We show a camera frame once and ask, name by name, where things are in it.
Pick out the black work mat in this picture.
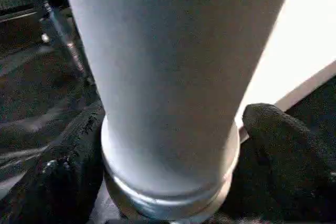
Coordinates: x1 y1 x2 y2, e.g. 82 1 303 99
0 0 106 204

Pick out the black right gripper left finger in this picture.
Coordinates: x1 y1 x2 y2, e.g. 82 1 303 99
0 101 107 224

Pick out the white plastic table leg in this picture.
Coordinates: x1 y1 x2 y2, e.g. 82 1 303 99
59 0 298 220

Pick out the white plastic table top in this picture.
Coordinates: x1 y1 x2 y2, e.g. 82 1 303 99
235 0 336 142

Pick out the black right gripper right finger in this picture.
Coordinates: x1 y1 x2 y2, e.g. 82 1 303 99
218 103 336 224

